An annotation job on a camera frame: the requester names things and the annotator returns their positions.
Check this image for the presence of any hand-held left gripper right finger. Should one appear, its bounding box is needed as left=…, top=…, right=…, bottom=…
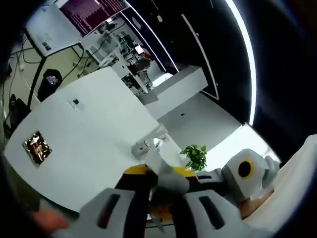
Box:
left=170, top=166, right=273, bottom=238

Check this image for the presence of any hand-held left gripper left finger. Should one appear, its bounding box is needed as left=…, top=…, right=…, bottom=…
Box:
left=53, top=163, right=159, bottom=238

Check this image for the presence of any white skincare tube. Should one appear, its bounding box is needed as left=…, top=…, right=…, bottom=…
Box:
left=145, top=146, right=191, bottom=197

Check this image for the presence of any person's right hand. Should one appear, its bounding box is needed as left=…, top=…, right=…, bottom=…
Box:
left=237, top=190, right=275, bottom=219

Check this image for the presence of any person's left hand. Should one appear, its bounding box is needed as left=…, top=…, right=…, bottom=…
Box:
left=32, top=209, right=70, bottom=231

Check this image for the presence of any green potted plant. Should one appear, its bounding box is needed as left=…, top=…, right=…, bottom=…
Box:
left=179, top=144, right=208, bottom=172

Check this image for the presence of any clear acrylic holder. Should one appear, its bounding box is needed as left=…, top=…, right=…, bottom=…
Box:
left=131, top=123, right=171, bottom=160

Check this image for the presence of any person's white shirt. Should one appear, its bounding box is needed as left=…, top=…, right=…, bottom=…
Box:
left=245, top=133, right=317, bottom=238

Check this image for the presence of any small white card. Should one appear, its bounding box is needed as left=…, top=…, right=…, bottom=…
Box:
left=67, top=97, right=85, bottom=113

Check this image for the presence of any white counter block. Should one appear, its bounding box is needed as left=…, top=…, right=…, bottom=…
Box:
left=145, top=66, right=209, bottom=106

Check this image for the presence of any gold foil packet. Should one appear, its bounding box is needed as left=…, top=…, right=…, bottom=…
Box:
left=22, top=130, right=53, bottom=169

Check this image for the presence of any black bin bag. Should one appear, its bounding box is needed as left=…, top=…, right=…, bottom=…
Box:
left=37, top=68, right=62, bottom=102

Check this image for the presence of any monitor with purple screen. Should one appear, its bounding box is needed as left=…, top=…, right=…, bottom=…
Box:
left=59, top=0, right=131, bottom=36

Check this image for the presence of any white desk black frame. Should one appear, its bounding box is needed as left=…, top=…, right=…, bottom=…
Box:
left=24, top=3, right=84, bottom=109

